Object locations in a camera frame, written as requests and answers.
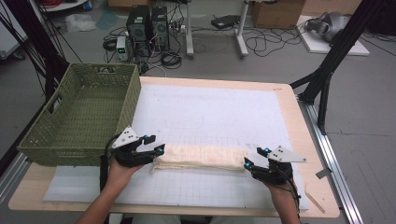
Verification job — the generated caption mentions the cream printed cloth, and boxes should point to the cream printed cloth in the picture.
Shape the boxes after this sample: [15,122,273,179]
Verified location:
[151,145,248,174]

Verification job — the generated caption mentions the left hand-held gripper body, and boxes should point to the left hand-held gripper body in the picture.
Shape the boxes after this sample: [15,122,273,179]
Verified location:
[111,125,157,168]

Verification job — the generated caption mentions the short aluminium rail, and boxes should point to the short aluminium rail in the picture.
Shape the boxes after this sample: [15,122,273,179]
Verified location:
[0,152,32,203]

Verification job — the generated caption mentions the white table leg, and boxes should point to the white table leg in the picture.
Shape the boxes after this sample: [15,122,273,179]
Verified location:
[235,0,249,60]
[185,0,195,60]

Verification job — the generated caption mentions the grey robot head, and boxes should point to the grey robot head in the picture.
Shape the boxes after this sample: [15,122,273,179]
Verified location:
[305,11,351,43]

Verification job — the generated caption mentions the wide black computer tower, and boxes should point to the wide black computer tower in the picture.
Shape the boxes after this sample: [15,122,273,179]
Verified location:
[125,5,153,58]

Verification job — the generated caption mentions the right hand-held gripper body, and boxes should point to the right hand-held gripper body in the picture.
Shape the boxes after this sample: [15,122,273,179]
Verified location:
[251,145,307,186]

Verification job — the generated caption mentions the narrow black computer tower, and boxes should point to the narrow black computer tower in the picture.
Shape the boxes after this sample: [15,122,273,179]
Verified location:
[150,5,171,52]

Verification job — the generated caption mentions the black metal stand with cables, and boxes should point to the black metal stand with cables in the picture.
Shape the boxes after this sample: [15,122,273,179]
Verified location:
[0,0,71,101]

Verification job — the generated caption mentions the green woven basket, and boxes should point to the green woven basket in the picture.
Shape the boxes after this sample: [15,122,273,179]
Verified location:
[17,63,142,167]

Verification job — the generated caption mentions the small grey power supply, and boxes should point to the small grey power supply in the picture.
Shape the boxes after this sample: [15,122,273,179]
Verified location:
[116,35,129,62]

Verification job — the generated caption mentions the white floor board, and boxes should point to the white floor board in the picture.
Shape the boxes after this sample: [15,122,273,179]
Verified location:
[295,15,371,57]

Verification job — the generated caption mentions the black floor cable tangle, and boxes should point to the black floor cable tangle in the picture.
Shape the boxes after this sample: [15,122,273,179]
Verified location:
[244,26,310,58]

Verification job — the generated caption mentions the black flat device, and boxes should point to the black flat device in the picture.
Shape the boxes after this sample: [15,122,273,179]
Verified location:
[210,14,242,30]

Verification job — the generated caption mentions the person's right hand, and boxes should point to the person's right hand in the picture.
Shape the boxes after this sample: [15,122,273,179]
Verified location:
[264,176,296,201]

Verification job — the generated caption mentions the white cabinet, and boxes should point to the white cabinet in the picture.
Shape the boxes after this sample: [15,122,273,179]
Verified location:
[0,0,29,61]

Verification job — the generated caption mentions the coiled black cable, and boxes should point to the coiled black cable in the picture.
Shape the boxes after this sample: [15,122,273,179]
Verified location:
[160,50,183,70]

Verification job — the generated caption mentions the white grid mat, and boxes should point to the white grid mat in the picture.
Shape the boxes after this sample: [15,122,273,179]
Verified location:
[43,83,311,210]

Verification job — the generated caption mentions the clear plastic bag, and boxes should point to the clear plastic bag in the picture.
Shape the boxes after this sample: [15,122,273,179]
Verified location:
[64,13,98,34]

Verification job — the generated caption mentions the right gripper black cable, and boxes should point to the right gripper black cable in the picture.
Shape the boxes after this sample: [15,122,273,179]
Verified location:
[276,169,302,217]

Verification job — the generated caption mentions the brown cardboard box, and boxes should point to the brown cardboard box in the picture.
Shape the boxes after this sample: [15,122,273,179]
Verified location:
[250,0,306,30]

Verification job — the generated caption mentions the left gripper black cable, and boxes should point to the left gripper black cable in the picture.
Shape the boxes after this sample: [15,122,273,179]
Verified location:
[99,135,121,191]

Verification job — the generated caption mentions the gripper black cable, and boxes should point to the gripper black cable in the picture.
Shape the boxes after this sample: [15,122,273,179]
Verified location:
[276,169,302,217]
[99,135,121,191]

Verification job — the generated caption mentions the long aluminium rail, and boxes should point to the long aluminium rail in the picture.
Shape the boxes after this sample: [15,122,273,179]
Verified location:
[298,98,364,224]

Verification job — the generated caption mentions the grey tape piece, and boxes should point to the grey tape piece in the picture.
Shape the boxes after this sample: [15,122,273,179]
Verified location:
[315,168,332,180]

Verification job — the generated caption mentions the person's grey trousers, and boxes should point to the person's grey trousers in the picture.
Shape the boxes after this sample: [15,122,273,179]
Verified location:
[108,214,260,224]

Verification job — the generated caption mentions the person's left hand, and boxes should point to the person's left hand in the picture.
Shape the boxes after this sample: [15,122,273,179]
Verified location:
[106,159,144,191]

